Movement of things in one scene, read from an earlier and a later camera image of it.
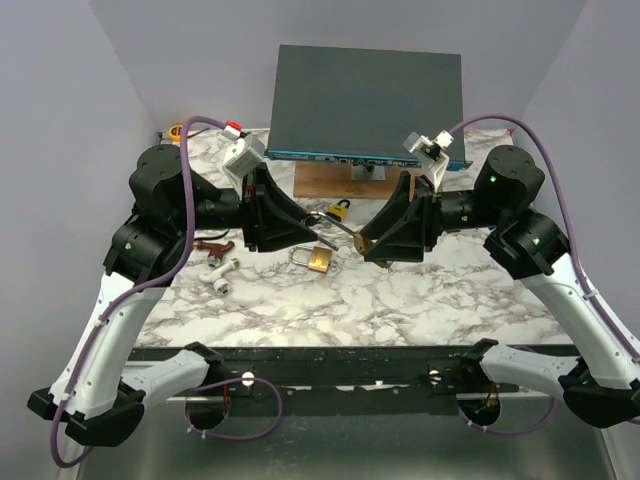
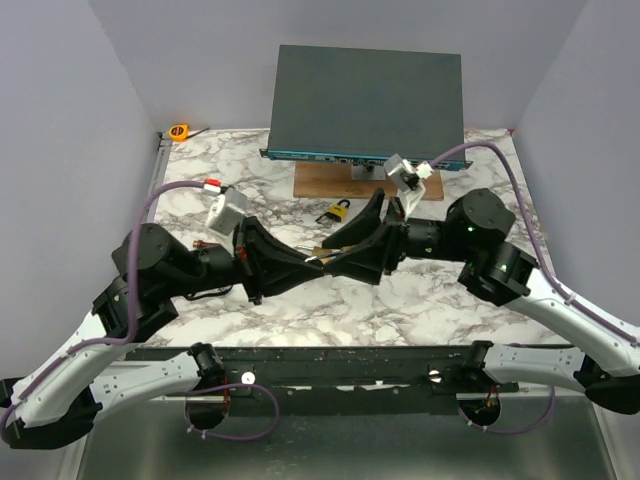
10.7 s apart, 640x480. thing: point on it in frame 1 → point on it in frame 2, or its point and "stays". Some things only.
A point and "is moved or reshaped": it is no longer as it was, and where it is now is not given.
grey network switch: x=359 y=106 stays
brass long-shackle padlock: x=362 y=242 is moved or reshaped
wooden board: x=334 y=181 stays
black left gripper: x=262 y=200 → x=257 y=242
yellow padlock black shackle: x=339 y=211 stays
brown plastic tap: x=214 y=249 stays
